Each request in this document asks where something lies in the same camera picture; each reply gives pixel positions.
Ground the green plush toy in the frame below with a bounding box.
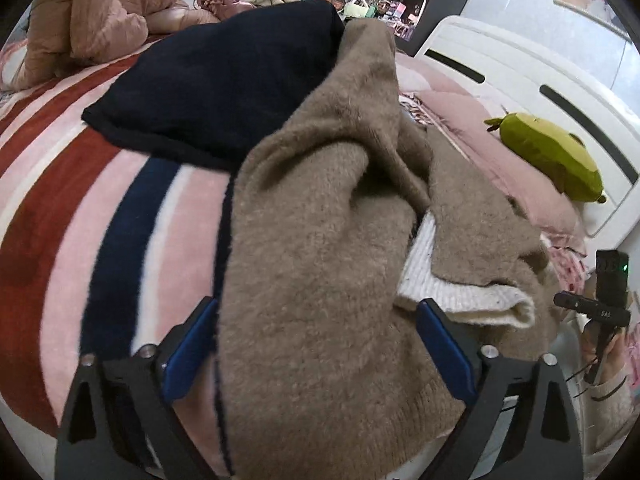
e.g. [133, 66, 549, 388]
[484, 112, 606, 204]

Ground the pink pillow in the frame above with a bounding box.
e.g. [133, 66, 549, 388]
[396, 53, 587, 257]

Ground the framed wall photo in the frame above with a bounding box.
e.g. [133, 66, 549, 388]
[553, 0, 631, 41]

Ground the striped fleece blanket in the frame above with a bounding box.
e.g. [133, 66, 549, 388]
[1, 56, 229, 479]

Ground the white bed headboard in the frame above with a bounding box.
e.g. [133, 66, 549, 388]
[416, 16, 639, 248]

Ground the pink brown rumpled duvet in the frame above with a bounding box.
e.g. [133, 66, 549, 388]
[1, 0, 220, 91]

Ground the navy blue folded garment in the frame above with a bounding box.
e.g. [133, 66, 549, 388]
[82, 0, 344, 174]

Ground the person's right hand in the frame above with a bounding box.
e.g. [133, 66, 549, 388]
[579, 318, 629, 386]

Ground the white knit sleeve forearm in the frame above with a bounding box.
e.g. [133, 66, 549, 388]
[580, 364, 639, 479]

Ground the brown knitted sweater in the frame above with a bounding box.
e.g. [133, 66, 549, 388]
[218, 20, 556, 479]

